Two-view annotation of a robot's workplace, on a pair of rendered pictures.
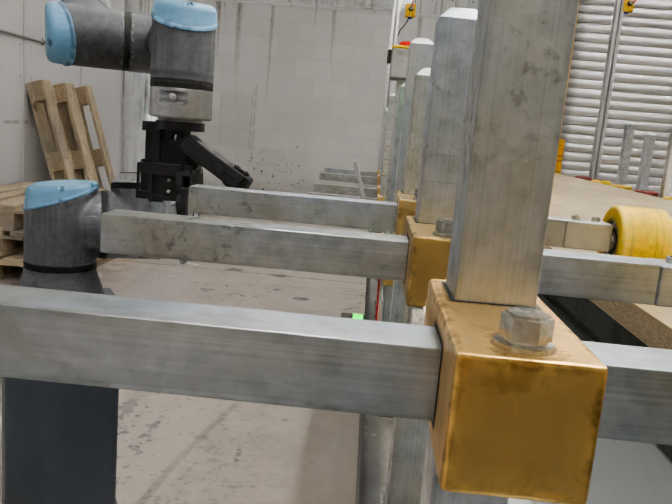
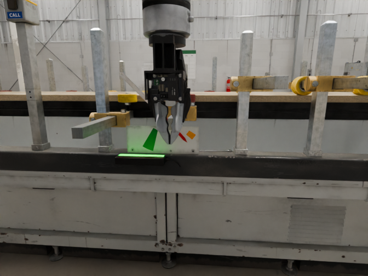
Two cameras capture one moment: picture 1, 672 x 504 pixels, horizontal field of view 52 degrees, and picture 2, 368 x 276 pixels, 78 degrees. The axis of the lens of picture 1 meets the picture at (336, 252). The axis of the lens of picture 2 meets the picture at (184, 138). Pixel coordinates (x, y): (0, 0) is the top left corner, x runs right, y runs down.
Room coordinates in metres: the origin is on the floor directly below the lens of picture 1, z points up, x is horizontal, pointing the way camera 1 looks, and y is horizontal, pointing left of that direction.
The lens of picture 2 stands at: (0.97, 0.71, 0.94)
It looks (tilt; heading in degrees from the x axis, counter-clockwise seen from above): 13 degrees down; 272
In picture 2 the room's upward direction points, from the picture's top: straight up
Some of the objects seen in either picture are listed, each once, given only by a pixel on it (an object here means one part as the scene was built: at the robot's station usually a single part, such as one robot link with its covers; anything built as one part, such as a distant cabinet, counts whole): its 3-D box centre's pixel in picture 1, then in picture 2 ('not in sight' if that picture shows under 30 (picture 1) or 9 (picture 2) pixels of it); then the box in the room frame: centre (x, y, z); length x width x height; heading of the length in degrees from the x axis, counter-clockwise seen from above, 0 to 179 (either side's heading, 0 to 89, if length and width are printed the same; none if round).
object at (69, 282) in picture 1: (60, 281); not in sight; (1.48, 0.60, 0.65); 0.19 x 0.19 x 0.10
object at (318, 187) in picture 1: (373, 193); not in sight; (2.51, -0.12, 0.81); 0.44 x 0.03 x 0.04; 88
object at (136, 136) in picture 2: (377, 311); (162, 139); (1.09, -0.08, 0.75); 0.26 x 0.01 x 0.10; 178
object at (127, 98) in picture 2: not in sight; (127, 106); (1.26, -0.27, 0.85); 0.08 x 0.08 x 0.11
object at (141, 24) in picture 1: (167, 46); not in sight; (1.13, 0.29, 1.14); 0.12 x 0.12 x 0.09; 21
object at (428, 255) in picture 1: (437, 257); (328, 84); (0.53, -0.08, 0.95); 0.14 x 0.06 x 0.05; 178
